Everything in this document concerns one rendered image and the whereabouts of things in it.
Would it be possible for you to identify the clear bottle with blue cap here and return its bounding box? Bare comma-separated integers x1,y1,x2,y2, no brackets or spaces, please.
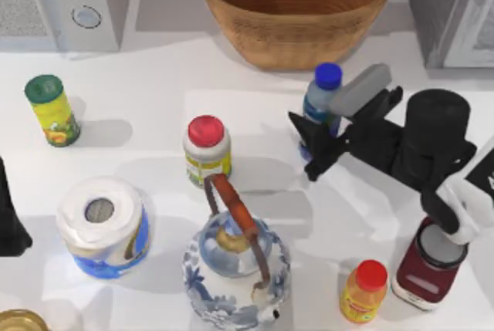
299,62,344,163

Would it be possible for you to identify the pale grey rounded box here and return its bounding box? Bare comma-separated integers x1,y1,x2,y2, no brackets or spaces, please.
328,62,393,118

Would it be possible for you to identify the woven brown basket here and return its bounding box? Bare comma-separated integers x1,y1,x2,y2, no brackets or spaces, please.
198,0,395,72

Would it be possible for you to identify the red-lidded white jar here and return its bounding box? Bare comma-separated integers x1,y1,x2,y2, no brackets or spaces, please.
182,114,233,190

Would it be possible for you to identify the orange bottle with red cap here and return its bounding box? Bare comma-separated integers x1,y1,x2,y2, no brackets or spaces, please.
339,258,389,326

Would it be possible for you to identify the blue and white teapot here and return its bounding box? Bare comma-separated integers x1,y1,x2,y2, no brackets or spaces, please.
181,173,293,331

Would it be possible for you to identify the dark red jar grey lid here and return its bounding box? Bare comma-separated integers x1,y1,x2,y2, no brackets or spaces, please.
391,214,470,313

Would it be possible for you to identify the grey cabinet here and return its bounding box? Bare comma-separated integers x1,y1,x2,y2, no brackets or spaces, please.
400,0,494,70

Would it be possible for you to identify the white paper towel roll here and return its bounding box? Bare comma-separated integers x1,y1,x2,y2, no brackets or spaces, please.
55,176,152,280

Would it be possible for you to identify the pale microwave oven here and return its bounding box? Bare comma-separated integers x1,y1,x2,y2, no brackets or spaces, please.
0,0,134,54

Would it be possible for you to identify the small microwave knob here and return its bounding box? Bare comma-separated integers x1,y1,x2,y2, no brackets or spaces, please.
70,4,103,30

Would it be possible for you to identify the green-lidded yellow can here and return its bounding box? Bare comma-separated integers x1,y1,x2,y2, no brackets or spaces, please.
23,73,83,148

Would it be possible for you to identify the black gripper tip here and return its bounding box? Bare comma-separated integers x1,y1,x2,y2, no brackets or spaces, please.
0,157,34,258

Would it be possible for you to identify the yellow round lid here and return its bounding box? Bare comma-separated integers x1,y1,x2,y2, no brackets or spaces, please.
0,308,51,331

